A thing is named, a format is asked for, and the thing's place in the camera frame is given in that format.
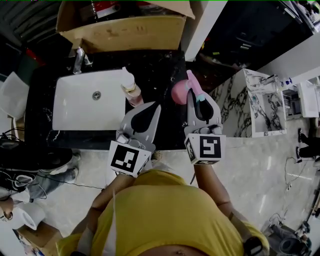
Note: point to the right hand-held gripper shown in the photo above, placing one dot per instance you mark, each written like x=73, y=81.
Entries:
x=210, y=148

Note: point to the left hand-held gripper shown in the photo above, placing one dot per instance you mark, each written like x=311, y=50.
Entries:
x=125, y=158

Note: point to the pink brush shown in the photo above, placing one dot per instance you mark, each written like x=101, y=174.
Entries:
x=179, y=92

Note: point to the person's right forearm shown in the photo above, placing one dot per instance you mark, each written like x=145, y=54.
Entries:
x=210, y=185

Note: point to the person's left forearm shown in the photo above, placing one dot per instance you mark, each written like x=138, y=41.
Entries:
x=110, y=197

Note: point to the pink pump soap bottle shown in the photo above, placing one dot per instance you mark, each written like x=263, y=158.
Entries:
x=132, y=92

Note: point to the black marble table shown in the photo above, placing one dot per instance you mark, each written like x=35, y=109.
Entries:
x=155, y=67

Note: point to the white rectangular sink basin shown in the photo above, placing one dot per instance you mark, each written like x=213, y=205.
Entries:
x=82, y=110

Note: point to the white marble sink cabinet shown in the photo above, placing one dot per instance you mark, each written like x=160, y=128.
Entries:
x=265, y=110

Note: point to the chrome faucet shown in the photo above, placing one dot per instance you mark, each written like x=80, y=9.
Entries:
x=78, y=60

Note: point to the person's yellow shirt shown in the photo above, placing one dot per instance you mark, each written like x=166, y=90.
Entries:
x=162, y=212

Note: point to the large open cardboard box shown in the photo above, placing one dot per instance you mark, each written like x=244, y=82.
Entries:
x=135, y=32

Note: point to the black drawer cabinet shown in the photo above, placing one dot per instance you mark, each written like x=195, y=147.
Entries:
x=252, y=32

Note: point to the red fire extinguisher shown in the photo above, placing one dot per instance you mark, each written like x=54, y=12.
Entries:
x=35, y=57

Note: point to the white office chair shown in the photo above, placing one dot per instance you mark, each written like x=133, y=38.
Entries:
x=13, y=95

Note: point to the black wrist watch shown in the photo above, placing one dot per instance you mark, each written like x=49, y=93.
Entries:
x=253, y=246

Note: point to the small cardboard box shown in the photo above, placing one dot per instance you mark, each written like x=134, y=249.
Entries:
x=42, y=236

